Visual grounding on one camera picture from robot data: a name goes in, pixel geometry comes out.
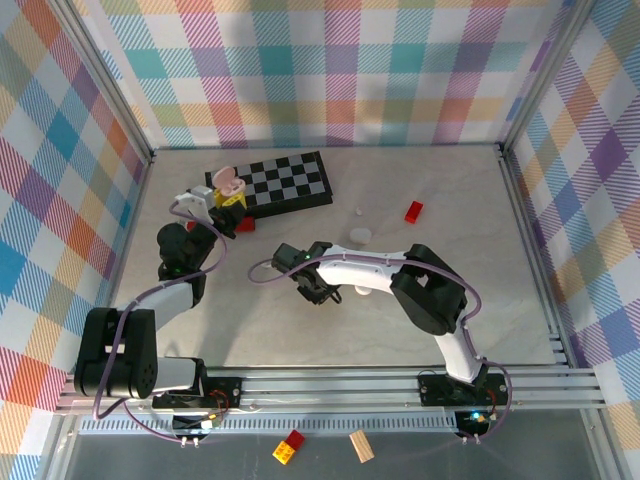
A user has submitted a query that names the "wooden block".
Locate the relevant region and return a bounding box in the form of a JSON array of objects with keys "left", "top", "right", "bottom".
[{"left": 348, "top": 430, "right": 376, "bottom": 464}]

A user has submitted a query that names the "red glitter toy microphone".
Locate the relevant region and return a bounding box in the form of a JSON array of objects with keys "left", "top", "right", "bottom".
[{"left": 186, "top": 217, "right": 257, "bottom": 234}]

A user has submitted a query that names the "yellow building brick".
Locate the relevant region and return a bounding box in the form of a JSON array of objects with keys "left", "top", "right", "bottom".
[{"left": 271, "top": 439, "right": 297, "bottom": 464}]

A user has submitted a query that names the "black grey folding chessboard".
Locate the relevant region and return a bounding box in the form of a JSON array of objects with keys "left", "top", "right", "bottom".
[{"left": 204, "top": 151, "right": 334, "bottom": 221}]

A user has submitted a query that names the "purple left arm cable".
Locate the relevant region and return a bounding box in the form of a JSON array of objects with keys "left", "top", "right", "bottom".
[{"left": 92, "top": 202, "right": 231, "bottom": 446}]

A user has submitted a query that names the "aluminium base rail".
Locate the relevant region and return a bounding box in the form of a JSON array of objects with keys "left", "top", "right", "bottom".
[{"left": 54, "top": 367, "right": 609, "bottom": 416}]

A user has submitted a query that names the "black power board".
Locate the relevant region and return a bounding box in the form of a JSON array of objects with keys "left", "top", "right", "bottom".
[
  {"left": 455, "top": 408, "right": 492, "bottom": 437},
  {"left": 171, "top": 412, "right": 224, "bottom": 435}
]

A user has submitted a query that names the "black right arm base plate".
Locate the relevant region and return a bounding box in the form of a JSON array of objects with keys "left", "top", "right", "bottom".
[{"left": 417, "top": 372, "right": 511, "bottom": 407}]

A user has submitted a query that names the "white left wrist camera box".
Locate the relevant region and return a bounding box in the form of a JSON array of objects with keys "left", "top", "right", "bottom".
[{"left": 171, "top": 184, "right": 217, "bottom": 225}]

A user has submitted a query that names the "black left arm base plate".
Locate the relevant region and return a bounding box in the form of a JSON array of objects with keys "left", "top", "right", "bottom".
[{"left": 151, "top": 377, "right": 243, "bottom": 409}]

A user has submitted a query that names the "grey slotted cable duct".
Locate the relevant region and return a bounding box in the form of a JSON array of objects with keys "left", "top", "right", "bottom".
[{"left": 79, "top": 415, "right": 496, "bottom": 436}]

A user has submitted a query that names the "black right power board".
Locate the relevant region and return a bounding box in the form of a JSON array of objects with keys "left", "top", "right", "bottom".
[{"left": 455, "top": 408, "right": 492, "bottom": 437}]

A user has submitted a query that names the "aluminium frame post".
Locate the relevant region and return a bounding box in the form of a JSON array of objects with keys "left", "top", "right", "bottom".
[
  {"left": 47, "top": 0, "right": 155, "bottom": 166},
  {"left": 497, "top": 0, "right": 599, "bottom": 161}
]

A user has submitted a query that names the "black left power board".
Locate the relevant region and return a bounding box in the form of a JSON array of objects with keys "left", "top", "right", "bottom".
[{"left": 171, "top": 412, "right": 224, "bottom": 435}]

